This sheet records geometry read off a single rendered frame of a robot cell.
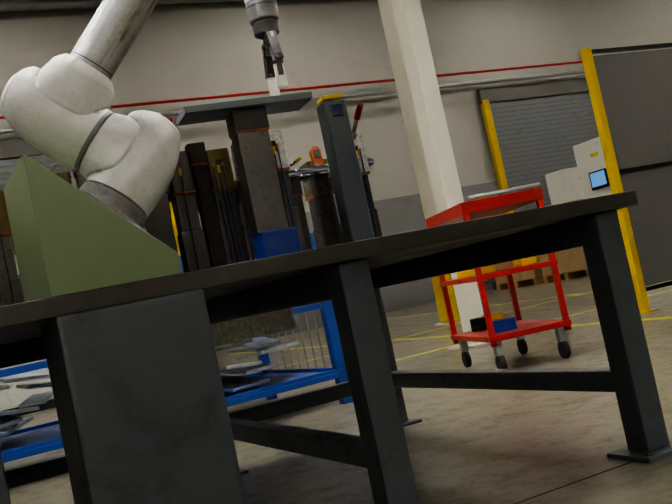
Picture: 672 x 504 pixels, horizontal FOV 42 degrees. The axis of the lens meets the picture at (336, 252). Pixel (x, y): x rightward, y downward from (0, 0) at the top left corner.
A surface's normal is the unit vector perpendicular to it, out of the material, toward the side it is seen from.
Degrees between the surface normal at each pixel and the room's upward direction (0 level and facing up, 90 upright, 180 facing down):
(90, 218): 90
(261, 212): 90
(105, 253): 90
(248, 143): 90
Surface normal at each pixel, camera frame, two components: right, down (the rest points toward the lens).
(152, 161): 0.64, -0.02
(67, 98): 0.20, -0.04
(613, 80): 0.40, -0.13
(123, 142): 0.25, -0.30
